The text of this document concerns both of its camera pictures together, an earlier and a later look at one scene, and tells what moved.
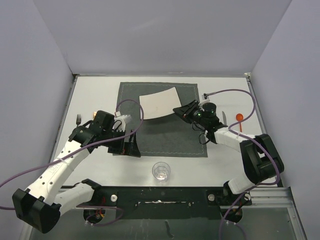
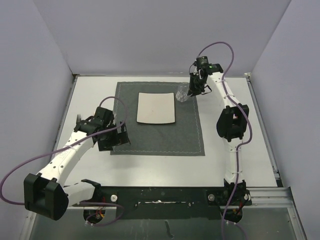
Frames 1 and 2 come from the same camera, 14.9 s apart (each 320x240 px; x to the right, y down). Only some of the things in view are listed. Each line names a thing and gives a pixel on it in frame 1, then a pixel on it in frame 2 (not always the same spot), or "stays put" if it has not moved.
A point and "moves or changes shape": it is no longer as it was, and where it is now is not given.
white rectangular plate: (159, 103) moves or changes shape
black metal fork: (78, 120) stays put
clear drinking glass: (161, 171) → (181, 94)
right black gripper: (185, 111) → (193, 90)
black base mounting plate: (167, 202) stays put
